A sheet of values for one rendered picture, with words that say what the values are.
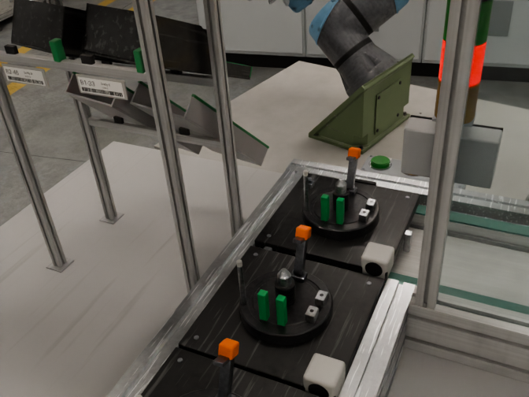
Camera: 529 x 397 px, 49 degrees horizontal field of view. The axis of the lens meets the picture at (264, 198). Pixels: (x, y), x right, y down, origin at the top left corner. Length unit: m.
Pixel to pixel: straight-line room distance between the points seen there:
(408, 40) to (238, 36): 1.20
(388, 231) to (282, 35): 3.26
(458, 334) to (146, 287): 0.57
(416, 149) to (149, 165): 0.87
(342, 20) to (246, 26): 2.76
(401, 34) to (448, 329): 3.24
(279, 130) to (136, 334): 0.77
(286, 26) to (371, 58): 2.69
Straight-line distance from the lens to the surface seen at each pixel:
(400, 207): 1.10
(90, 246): 1.27
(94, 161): 1.25
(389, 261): 0.95
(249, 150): 1.14
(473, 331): 0.94
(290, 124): 1.63
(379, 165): 1.22
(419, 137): 0.79
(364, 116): 1.44
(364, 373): 0.84
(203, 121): 1.01
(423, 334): 0.96
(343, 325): 0.87
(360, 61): 1.51
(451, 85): 0.73
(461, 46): 0.70
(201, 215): 1.29
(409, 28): 4.03
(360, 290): 0.92
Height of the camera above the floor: 1.61
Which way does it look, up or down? 34 degrees down
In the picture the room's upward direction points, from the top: 4 degrees counter-clockwise
